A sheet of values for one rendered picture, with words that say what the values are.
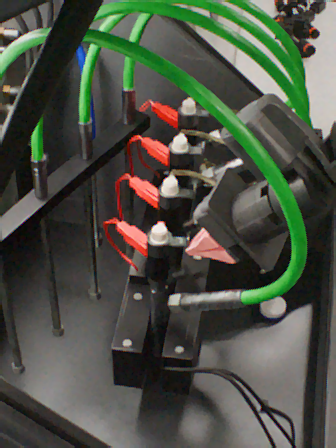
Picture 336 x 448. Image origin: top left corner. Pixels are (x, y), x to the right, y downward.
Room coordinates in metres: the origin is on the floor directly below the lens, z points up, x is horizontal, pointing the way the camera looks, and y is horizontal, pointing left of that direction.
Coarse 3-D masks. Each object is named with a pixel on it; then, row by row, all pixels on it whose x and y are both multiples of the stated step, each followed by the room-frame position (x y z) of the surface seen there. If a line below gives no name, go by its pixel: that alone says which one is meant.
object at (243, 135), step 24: (24, 48) 0.69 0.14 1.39; (120, 48) 0.63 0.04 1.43; (144, 48) 0.63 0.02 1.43; (0, 72) 0.70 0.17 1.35; (168, 72) 0.61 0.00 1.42; (192, 96) 0.59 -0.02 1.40; (240, 120) 0.58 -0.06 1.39; (240, 144) 0.57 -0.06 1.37; (264, 168) 0.56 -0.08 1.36; (288, 192) 0.55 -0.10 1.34; (288, 216) 0.55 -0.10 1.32; (264, 288) 0.56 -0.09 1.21; (288, 288) 0.54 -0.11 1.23
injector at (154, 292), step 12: (168, 240) 0.70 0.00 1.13; (156, 252) 0.69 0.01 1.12; (168, 252) 0.70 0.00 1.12; (156, 264) 0.69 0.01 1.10; (168, 264) 0.70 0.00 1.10; (156, 276) 0.69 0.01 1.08; (168, 276) 0.70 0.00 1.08; (180, 276) 0.70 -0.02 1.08; (156, 288) 0.70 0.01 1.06; (156, 300) 0.70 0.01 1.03; (156, 312) 0.70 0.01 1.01; (156, 324) 0.70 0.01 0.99; (156, 336) 0.70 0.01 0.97; (156, 348) 0.70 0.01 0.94
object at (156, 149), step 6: (144, 138) 0.91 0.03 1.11; (144, 144) 0.90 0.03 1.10; (150, 144) 0.90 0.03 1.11; (156, 144) 0.90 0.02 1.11; (162, 144) 0.90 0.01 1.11; (150, 150) 0.89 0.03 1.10; (156, 150) 0.88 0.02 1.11; (162, 150) 0.88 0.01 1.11; (168, 150) 0.88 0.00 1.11; (156, 156) 0.88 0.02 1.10; (162, 156) 0.88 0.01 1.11; (168, 156) 0.87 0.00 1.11; (168, 162) 0.87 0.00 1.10
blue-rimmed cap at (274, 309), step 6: (270, 300) 0.87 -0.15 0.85; (276, 300) 0.87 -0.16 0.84; (282, 300) 0.87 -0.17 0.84; (264, 306) 0.85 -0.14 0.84; (270, 306) 0.85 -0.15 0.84; (276, 306) 0.85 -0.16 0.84; (282, 306) 0.85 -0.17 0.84; (264, 312) 0.85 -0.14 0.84; (270, 312) 0.84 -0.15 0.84; (276, 312) 0.84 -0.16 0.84; (282, 312) 0.85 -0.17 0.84; (270, 318) 0.84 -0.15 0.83; (276, 318) 0.84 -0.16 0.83
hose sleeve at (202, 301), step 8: (184, 296) 0.60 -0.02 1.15; (192, 296) 0.60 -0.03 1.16; (200, 296) 0.59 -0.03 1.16; (208, 296) 0.58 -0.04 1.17; (216, 296) 0.58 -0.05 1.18; (224, 296) 0.57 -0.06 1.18; (232, 296) 0.57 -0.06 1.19; (240, 296) 0.57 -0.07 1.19; (184, 304) 0.59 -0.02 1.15; (192, 304) 0.59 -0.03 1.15; (200, 304) 0.58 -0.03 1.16; (208, 304) 0.58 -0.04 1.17; (216, 304) 0.57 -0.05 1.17; (224, 304) 0.57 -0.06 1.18; (232, 304) 0.56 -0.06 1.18; (240, 304) 0.56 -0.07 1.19
